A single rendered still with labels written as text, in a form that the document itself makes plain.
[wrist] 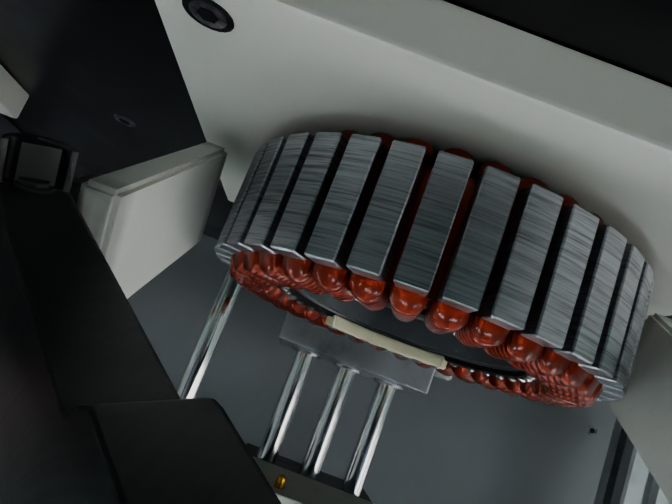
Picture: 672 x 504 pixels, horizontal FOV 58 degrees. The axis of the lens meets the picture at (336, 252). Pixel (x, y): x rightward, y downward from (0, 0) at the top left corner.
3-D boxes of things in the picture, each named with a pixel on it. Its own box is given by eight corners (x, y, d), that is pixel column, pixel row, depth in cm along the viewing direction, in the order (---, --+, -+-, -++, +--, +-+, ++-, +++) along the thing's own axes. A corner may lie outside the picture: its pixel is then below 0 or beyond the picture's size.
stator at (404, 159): (245, 48, 12) (167, 218, 11) (779, 252, 12) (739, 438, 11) (268, 205, 23) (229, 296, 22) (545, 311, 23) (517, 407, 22)
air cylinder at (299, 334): (318, 232, 29) (276, 339, 28) (463, 287, 29) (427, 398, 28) (315, 253, 34) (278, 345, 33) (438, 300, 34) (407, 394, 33)
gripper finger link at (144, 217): (82, 338, 12) (45, 324, 12) (201, 243, 18) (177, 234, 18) (119, 193, 11) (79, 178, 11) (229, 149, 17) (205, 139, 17)
